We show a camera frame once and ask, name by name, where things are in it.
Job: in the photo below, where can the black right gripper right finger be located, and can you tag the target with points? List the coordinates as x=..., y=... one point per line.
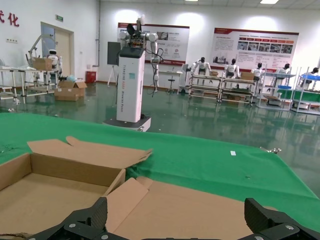
x=272, y=222

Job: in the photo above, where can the white wall switch panel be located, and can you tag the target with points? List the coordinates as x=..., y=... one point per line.
x=11, y=40

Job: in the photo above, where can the green exit sign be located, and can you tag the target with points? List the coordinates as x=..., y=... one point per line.
x=59, y=18

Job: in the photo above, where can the grey rack with blue trays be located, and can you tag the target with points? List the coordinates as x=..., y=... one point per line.
x=310, y=77
x=283, y=87

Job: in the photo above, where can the white crane frame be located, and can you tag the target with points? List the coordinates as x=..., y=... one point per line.
x=33, y=45

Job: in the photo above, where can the red wall character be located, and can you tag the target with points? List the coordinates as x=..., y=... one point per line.
x=13, y=18

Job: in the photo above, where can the beige pipe shelf rack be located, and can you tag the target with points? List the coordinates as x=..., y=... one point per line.
x=237, y=90
x=205, y=86

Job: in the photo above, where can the red bin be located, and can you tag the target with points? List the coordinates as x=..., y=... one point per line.
x=91, y=77

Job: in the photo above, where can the white black humanoid robot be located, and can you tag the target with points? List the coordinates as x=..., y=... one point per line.
x=201, y=65
x=232, y=68
x=283, y=70
x=258, y=72
x=310, y=75

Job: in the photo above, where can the small white paper label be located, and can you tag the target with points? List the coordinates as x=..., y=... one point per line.
x=232, y=153

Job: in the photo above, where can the blue-green plastic bag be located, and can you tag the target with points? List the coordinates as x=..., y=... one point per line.
x=72, y=78

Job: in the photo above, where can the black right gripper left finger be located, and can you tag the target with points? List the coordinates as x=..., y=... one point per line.
x=82, y=222

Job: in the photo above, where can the white wheeled machine cart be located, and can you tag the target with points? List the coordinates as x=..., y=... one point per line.
x=184, y=80

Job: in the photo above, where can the brown open cardboard box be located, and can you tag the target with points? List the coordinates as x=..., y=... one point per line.
x=187, y=207
x=62, y=190

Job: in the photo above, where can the green table cloth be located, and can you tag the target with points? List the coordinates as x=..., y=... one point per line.
x=200, y=162

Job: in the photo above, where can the silver metal table clamp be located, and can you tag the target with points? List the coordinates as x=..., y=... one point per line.
x=273, y=150

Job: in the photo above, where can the grey board on stand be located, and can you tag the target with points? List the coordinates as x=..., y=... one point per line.
x=113, y=52

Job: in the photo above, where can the ceiling light panel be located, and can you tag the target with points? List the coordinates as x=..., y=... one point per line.
x=268, y=1

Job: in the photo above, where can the beige framed door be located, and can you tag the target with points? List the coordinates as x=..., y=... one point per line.
x=62, y=55

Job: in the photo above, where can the grey wall pipe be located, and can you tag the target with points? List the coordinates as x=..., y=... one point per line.
x=98, y=35

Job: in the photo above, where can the cardboard carton with flaps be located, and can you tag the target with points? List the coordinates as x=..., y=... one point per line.
x=42, y=64

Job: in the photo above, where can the open cardboard carton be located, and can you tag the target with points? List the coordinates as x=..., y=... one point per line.
x=75, y=88

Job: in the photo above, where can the red white info poster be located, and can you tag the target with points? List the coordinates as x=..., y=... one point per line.
x=255, y=42
x=175, y=42

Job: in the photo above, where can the white pipe rack table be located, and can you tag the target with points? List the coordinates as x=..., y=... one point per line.
x=15, y=71

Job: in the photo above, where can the black round stool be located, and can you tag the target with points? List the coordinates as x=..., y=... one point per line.
x=171, y=80

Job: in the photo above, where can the white desk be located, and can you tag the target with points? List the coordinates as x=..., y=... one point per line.
x=172, y=72

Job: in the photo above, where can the small white humanoid robot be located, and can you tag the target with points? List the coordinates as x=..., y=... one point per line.
x=53, y=58

